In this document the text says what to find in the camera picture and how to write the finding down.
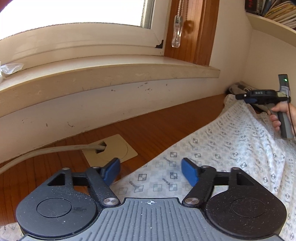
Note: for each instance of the white window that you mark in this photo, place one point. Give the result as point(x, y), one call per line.
point(69, 23)

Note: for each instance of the row of books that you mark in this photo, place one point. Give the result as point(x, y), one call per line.
point(277, 11)

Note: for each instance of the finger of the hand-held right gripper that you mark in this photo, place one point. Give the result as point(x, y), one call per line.
point(251, 100)

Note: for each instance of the grey printed sweatshirt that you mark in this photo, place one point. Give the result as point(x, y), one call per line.
point(240, 86)

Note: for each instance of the wooden window frame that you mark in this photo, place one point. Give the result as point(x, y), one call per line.
point(194, 30)

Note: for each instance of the clear plastic bag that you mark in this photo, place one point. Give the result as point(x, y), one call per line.
point(11, 68)

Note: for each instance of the cream wall shelf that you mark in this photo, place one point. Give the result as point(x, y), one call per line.
point(270, 30)

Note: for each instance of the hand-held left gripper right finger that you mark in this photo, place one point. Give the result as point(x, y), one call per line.
point(189, 171)

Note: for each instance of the person's right hand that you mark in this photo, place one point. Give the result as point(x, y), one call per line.
point(275, 121)

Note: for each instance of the white checker-patterned garment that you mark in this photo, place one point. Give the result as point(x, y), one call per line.
point(219, 150)

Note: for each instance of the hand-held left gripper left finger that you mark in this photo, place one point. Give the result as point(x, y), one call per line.
point(112, 170)

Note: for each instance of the beige window sill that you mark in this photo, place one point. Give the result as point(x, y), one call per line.
point(92, 76)

